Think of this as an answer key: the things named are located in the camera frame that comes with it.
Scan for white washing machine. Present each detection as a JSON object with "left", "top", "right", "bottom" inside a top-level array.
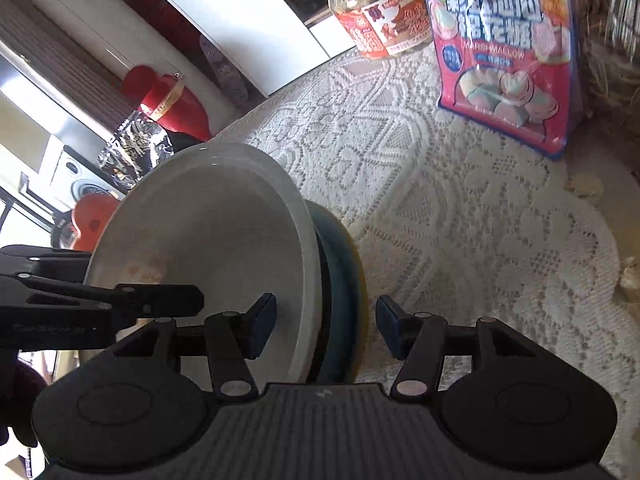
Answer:
[{"left": 51, "top": 145, "right": 124, "bottom": 208}]

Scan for black snack bag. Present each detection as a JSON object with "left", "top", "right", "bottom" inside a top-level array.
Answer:
[{"left": 98, "top": 110, "right": 201, "bottom": 192}]

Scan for peanut jar red label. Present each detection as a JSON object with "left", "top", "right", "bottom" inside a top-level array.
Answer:
[{"left": 328, "top": 0, "right": 433, "bottom": 60}]

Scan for orange plastic stool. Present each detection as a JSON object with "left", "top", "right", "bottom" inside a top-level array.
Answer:
[{"left": 70, "top": 194, "right": 120, "bottom": 252}]

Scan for white lace tablecloth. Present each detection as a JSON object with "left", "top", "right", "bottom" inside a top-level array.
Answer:
[{"left": 219, "top": 47, "right": 639, "bottom": 479}]

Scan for white air conditioner unit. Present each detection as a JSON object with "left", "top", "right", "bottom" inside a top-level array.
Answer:
[{"left": 30, "top": 0, "right": 240, "bottom": 132}]

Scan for white wooden tv cabinet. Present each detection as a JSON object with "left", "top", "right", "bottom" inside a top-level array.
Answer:
[{"left": 167, "top": 0, "right": 355, "bottom": 96}]

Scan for blue enamel bowl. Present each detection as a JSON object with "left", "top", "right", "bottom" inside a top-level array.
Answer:
[{"left": 306, "top": 200, "right": 359, "bottom": 385}]

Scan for clear jar sunflower seeds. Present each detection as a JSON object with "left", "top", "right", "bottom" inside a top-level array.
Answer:
[{"left": 574, "top": 0, "right": 639, "bottom": 116}]

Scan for pink marshmallow bag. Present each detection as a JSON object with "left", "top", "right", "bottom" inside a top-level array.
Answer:
[{"left": 426, "top": 0, "right": 582, "bottom": 158}]

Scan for large white paper bowl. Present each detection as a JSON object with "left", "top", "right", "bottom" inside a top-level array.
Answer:
[{"left": 85, "top": 142, "right": 322, "bottom": 387}]

